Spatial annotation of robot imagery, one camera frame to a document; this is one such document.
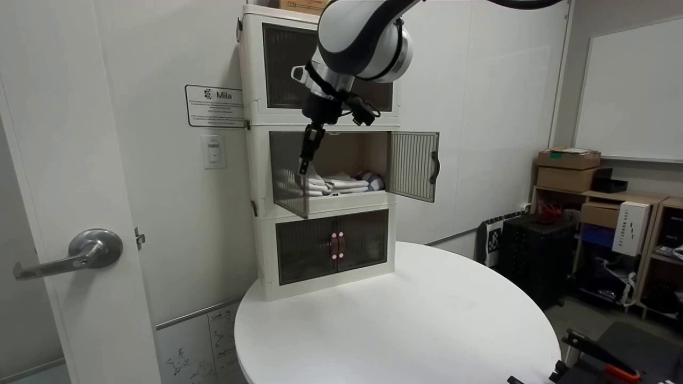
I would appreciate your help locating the white door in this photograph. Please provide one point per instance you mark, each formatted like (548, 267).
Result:
(61, 126)

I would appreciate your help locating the blue white checkered towel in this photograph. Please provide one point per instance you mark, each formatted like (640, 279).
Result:
(314, 185)

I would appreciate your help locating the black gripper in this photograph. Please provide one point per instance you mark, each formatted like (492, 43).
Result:
(325, 111)

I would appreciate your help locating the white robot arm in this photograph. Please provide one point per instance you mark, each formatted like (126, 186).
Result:
(356, 41)

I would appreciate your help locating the black crate stack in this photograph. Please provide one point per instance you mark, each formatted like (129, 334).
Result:
(536, 256)

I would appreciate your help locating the wooden storage shelf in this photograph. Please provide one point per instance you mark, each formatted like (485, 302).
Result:
(648, 283)

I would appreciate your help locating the cardboard box on cabinet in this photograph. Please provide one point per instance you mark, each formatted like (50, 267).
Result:
(312, 7)

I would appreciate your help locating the white three-tier cabinet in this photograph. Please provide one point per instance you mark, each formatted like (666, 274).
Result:
(345, 238)

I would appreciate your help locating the silver door lever handle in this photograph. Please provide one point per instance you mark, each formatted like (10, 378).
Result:
(95, 248)

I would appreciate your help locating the cardboard box on shelf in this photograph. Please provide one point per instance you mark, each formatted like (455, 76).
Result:
(567, 170)

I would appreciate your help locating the white light switch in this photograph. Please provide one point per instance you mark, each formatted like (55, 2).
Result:
(212, 152)

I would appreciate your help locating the white product box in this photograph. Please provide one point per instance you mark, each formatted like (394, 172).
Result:
(631, 229)

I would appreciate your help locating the white wall sign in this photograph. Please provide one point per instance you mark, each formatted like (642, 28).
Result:
(215, 108)

